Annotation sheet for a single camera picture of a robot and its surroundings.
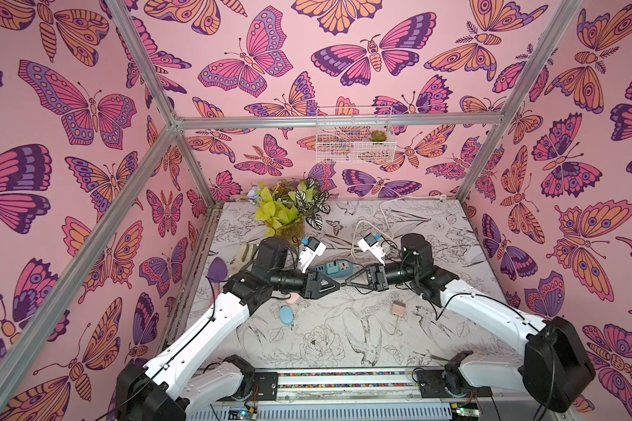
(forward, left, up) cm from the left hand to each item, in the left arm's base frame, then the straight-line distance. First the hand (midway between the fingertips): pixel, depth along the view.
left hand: (336, 285), depth 68 cm
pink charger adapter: (+3, -22, -23) cm, 32 cm away
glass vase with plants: (+32, +17, -5) cm, 37 cm away
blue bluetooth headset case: (+1, +16, -23) cm, 28 cm away
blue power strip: (+16, -1, -18) cm, 24 cm away
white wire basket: (+62, -10, +1) cm, 63 cm away
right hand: (+1, -4, -1) cm, 4 cm away
